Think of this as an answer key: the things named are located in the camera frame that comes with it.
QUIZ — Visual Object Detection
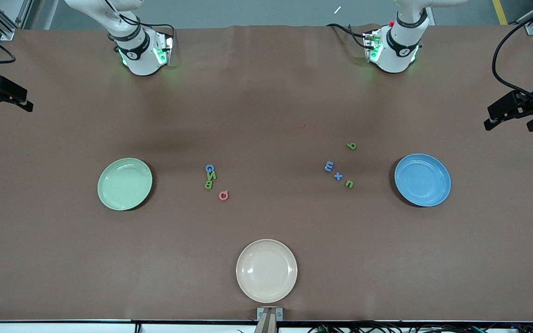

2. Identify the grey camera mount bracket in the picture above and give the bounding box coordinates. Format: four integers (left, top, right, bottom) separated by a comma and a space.
257, 307, 284, 333

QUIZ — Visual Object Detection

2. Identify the white table edge rail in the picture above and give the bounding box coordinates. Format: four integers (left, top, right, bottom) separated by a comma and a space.
0, 320, 533, 333

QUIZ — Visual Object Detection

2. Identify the light green plate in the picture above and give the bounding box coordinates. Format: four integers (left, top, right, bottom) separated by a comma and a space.
97, 158, 153, 211

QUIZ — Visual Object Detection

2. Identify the beige plate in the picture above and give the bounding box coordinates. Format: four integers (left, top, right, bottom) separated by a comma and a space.
236, 239, 298, 304

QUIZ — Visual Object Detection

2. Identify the black right arm base cable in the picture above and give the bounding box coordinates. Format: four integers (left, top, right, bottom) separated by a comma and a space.
144, 23, 177, 51

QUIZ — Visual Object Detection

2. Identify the brown table cover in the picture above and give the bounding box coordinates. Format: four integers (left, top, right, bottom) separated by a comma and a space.
0, 24, 533, 323

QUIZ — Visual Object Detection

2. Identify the black arm base cable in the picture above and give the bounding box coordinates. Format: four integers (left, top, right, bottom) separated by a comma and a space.
326, 23, 373, 49
144, 23, 177, 51

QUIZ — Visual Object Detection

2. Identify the blue plate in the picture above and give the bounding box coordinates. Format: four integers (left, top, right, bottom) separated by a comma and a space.
394, 154, 452, 207

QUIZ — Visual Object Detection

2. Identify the black left arm base cable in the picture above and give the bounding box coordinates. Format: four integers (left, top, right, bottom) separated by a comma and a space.
326, 23, 373, 49

